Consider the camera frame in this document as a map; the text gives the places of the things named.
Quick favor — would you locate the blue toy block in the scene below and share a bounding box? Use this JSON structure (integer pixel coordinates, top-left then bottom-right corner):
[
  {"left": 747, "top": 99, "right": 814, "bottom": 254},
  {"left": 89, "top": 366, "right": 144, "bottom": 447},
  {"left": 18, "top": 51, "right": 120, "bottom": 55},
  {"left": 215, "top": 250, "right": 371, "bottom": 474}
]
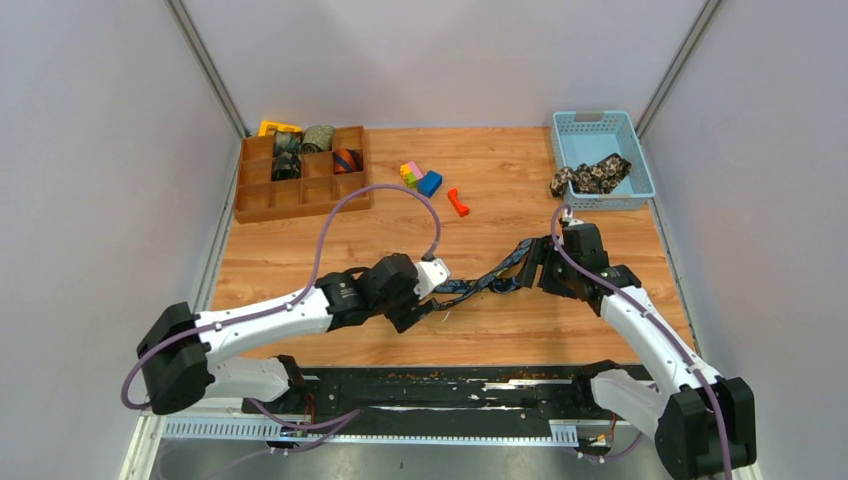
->
[{"left": 417, "top": 170, "right": 443, "bottom": 198}]

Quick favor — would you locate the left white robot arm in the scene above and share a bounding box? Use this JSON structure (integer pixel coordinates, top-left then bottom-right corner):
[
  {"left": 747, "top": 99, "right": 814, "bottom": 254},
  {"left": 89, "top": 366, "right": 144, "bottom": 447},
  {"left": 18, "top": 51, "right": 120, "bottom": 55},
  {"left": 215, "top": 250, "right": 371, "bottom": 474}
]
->
[{"left": 137, "top": 253, "right": 450, "bottom": 415}]

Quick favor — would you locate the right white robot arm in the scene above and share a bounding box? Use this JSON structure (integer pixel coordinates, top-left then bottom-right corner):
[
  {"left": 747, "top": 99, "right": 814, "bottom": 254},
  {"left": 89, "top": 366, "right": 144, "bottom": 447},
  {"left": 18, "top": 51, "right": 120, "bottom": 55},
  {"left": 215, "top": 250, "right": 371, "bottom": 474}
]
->
[{"left": 532, "top": 221, "right": 758, "bottom": 479}]

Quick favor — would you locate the purple cable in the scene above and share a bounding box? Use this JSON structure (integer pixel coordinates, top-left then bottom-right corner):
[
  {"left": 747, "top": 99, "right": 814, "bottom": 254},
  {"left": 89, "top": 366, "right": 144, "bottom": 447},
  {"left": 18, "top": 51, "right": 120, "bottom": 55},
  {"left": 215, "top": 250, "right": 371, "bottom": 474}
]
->
[
  {"left": 119, "top": 183, "right": 444, "bottom": 411},
  {"left": 550, "top": 203, "right": 734, "bottom": 480}
]

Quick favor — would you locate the rolled camouflage tie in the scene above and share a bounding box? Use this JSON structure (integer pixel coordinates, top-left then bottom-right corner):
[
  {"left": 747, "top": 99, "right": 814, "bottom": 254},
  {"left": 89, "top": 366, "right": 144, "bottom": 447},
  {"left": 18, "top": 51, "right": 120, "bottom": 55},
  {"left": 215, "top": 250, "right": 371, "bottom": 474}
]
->
[{"left": 271, "top": 153, "right": 302, "bottom": 181}]

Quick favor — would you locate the blue patterned necktie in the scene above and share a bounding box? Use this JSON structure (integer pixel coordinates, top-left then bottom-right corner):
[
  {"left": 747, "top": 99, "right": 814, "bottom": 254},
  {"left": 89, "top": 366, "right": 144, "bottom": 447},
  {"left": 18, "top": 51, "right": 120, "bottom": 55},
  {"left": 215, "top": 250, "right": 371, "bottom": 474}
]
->
[{"left": 434, "top": 237, "right": 545, "bottom": 311}]

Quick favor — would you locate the yellow plastic object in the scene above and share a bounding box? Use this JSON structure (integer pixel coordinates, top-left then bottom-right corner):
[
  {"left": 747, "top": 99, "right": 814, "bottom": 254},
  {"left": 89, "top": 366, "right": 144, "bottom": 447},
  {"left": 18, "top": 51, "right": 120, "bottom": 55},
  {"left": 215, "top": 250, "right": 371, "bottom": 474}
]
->
[{"left": 256, "top": 120, "right": 302, "bottom": 137}]

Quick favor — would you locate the brown floral necktie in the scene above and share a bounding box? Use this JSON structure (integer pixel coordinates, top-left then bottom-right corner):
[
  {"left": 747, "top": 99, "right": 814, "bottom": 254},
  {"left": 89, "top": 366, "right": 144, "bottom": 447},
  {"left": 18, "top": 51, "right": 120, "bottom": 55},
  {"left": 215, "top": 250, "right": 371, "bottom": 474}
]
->
[{"left": 549, "top": 153, "right": 632, "bottom": 198}]

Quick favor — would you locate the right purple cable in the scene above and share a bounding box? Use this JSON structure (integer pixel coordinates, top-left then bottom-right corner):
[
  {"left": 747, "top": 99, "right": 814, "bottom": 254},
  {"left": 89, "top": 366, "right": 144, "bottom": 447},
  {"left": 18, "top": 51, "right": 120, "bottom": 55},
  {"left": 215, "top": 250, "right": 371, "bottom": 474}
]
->
[{"left": 550, "top": 203, "right": 734, "bottom": 480}]

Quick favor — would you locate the wooden compartment tray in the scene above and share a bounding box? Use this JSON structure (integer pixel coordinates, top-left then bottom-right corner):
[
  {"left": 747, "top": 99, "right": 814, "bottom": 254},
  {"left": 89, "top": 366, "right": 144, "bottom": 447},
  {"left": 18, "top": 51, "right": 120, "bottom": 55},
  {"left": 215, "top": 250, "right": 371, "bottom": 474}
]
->
[{"left": 234, "top": 125, "right": 371, "bottom": 224}]

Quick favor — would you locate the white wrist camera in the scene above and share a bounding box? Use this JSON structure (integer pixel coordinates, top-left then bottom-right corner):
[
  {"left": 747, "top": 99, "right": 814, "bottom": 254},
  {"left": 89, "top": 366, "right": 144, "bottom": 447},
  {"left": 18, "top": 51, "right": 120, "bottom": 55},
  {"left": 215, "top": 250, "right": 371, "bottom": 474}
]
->
[
  {"left": 414, "top": 258, "right": 451, "bottom": 299},
  {"left": 559, "top": 212, "right": 584, "bottom": 229}
]

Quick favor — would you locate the rolled olive tie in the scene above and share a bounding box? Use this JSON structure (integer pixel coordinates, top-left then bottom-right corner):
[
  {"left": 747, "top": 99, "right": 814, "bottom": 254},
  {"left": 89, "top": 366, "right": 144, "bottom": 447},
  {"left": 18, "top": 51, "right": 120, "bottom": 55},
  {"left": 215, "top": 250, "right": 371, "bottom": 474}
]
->
[{"left": 301, "top": 124, "right": 336, "bottom": 154}]

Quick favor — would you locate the light blue plastic basket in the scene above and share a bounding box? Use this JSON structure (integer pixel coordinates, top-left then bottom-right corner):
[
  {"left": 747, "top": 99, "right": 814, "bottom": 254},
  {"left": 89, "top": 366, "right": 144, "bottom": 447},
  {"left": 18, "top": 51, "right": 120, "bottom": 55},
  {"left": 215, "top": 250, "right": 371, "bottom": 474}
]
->
[{"left": 551, "top": 110, "right": 656, "bottom": 211}]

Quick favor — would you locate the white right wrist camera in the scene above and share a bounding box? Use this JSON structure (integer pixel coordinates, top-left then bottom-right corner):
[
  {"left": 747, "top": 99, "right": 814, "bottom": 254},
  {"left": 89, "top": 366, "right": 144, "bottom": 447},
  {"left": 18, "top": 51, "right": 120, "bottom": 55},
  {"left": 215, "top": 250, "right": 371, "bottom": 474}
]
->
[{"left": 559, "top": 212, "right": 584, "bottom": 229}]

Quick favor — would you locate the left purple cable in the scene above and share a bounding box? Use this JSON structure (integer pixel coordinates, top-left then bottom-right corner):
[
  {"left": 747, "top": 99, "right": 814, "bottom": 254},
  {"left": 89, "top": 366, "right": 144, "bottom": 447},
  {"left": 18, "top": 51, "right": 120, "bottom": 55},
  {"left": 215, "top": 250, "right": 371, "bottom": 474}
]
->
[{"left": 119, "top": 183, "right": 444, "bottom": 411}]

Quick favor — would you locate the red toy block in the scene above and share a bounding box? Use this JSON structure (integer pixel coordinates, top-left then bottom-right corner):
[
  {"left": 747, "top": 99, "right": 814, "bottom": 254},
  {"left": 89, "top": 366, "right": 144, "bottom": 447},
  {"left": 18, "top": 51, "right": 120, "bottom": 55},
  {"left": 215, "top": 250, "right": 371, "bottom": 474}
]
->
[{"left": 447, "top": 188, "right": 470, "bottom": 217}]

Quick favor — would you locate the rolled dark green tie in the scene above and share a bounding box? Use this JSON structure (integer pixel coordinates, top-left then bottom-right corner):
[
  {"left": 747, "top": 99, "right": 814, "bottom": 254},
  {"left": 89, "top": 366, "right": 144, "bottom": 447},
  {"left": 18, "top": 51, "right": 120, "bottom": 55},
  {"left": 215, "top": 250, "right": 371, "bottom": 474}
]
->
[{"left": 273, "top": 130, "right": 302, "bottom": 156}]

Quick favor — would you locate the pink toy block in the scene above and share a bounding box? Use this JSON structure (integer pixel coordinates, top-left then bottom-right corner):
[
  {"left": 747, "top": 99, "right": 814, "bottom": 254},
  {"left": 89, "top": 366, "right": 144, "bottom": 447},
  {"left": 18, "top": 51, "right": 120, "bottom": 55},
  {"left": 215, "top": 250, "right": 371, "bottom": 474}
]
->
[{"left": 406, "top": 161, "right": 423, "bottom": 180}]

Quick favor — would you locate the rolled orange striped tie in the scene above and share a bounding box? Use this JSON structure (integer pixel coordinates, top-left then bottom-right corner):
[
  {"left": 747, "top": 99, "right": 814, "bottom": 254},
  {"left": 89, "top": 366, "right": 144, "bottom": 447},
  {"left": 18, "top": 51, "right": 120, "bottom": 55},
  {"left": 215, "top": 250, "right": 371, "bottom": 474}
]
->
[{"left": 332, "top": 148, "right": 364, "bottom": 175}]

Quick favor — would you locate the white slotted cable duct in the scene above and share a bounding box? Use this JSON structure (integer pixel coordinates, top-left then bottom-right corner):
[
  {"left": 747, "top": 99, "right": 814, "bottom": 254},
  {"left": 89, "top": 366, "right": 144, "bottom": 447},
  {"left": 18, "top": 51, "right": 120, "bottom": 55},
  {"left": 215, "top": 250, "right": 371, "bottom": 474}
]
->
[{"left": 160, "top": 415, "right": 579, "bottom": 448}]

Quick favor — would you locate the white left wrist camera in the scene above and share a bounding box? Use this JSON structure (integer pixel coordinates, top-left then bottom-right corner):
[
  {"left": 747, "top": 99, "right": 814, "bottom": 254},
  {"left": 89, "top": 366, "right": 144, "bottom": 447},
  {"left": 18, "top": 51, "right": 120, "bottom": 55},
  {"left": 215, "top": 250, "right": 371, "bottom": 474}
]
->
[{"left": 414, "top": 258, "right": 451, "bottom": 299}]

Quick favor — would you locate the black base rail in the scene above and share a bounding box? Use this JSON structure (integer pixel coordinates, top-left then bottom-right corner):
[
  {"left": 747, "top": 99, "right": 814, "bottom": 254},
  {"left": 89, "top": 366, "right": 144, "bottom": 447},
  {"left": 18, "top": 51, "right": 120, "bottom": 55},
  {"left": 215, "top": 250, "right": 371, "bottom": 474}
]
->
[{"left": 265, "top": 365, "right": 624, "bottom": 438}]

